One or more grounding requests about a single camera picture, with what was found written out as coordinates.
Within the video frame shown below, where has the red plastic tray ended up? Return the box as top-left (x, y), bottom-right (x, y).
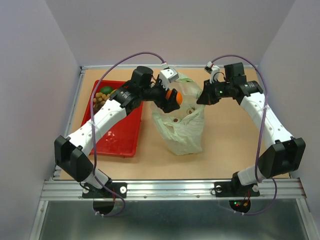
top-left (80, 79), bottom-right (145, 158)

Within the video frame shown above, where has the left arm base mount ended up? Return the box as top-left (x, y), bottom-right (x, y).
top-left (79, 181), bottom-right (128, 199)

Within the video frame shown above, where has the aluminium rail frame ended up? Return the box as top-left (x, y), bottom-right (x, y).
top-left (29, 64), bottom-right (313, 240)

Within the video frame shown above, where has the fake orange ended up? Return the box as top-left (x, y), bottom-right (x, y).
top-left (165, 90), bottom-right (183, 105)

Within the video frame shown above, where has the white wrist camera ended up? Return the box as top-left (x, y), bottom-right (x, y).
top-left (158, 68), bottom-right (179, 90)
top-left (204, 61), bottom-right (220, 84)

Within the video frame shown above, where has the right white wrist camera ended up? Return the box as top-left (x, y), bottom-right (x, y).
top-left (204, 61), bottom-right (220, 84)

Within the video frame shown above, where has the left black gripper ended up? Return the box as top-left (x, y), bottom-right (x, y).
top-left (140, 76), bottom-right (181, 113)

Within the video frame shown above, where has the pale green plastic bag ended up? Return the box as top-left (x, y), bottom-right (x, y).
top-left (151, 73), bottom-right (205, 156)

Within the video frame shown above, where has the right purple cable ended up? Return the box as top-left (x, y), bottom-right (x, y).
top-left (208, 54), bottom-right (278, 217)

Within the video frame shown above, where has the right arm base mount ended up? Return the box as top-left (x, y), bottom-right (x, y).
top-left (211, 181), bottom-right (260, 200)

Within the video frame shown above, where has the fake longan bunch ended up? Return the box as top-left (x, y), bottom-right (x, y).
top-left (93, 92), bottom-right (110, 114)

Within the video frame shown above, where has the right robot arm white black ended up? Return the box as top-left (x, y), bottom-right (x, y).
top-left (197, 62), bottom-right (306, 198)

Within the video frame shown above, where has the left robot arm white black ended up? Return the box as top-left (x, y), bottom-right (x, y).
top-left (54, 66), bottom-right (182, 197)

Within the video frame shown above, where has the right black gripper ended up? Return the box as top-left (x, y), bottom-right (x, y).
top-left (195, 77), bottom-right (233, 105)

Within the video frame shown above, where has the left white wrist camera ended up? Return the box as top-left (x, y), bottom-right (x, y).
top-left (158, 68), bottom-right (179, 90)

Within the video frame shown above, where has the green fake lime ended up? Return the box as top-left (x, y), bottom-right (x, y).
top-left (99, 86), bottom-right (114, 95)

